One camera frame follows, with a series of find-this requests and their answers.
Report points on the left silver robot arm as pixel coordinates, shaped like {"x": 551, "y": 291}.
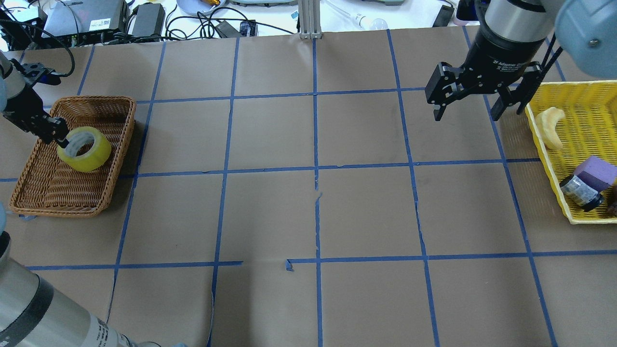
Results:
{"x": 33, "y": 312}

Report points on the aluminium frame post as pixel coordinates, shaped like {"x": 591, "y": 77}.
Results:
{"x": 309, "y": 19}

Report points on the yellow toy croissant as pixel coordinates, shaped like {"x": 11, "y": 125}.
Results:
{"x": 546, "y": 123}

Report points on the lavender white cup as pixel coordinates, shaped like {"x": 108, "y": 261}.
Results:
{"x": 465, "y": 13}

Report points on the black power adapter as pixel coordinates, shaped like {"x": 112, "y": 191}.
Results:
{"x": 444, "y": 16}

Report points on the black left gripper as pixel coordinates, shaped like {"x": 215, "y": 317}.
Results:
{"x": 20, "y": 105}

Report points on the purple foam block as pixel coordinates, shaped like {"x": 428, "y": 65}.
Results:
{"x": 597, "y": 173}

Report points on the yellow tape roll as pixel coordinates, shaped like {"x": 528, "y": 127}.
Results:
{"x": 87, "y": 149}

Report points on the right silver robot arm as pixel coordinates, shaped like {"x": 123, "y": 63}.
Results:
{"x": 585, "y": 29}

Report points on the brown wicker basket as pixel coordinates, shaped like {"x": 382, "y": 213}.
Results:
{"x": 49, "y": 187}

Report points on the black computer box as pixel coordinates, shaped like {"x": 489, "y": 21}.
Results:
{"x": 84, "y": 19}

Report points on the blue plate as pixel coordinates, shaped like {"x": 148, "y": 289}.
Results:
{"x": 193, "y": 7}

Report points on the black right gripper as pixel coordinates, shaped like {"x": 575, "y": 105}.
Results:
{"x": 501, "y": 54}

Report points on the small silver can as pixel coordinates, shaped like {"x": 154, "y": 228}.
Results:
{"x": 581, "y": 193}

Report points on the yellow woven basket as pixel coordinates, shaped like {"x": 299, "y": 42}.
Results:
{"x": 588, "y": 129}

